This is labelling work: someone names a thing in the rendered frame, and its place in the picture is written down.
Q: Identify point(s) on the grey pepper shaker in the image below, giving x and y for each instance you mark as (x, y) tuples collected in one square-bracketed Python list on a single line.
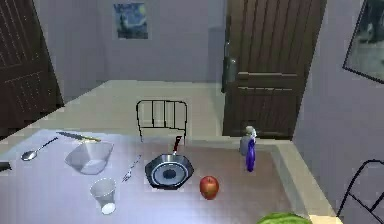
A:
[(245, 145)]

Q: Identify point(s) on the blue spray bottle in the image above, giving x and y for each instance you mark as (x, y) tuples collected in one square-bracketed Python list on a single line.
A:
[(250, 155)]

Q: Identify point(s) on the red apple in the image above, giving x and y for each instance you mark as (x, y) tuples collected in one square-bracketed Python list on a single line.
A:
[(209, 187)]

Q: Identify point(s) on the silver fork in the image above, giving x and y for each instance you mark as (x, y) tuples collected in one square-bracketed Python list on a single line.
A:
[(130, 168)]

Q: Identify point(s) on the dark brown wooden room door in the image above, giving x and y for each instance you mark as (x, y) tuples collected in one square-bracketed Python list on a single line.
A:
[(270, 66)]

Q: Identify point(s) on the clear glass bowl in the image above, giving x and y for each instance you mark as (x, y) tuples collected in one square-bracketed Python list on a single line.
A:
[(89, 158)]

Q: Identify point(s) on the white cup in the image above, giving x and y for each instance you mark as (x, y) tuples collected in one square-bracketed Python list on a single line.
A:
[(104, 195)]

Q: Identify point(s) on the silver spoon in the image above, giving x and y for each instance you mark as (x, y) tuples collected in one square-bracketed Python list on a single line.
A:
[(30, 154)]

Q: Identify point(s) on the dark brown panelled door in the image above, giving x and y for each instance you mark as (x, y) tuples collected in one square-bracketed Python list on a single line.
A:
[(23, 63)]

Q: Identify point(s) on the small black object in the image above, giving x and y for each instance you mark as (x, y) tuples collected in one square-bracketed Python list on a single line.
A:
[(4, 166)]

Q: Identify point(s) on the blue night sky wall picture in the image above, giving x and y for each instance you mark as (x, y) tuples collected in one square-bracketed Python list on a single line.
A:
[(130, 20)]

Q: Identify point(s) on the dark framed wall picture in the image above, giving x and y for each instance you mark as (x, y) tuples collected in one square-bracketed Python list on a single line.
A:
[(366, 40)]

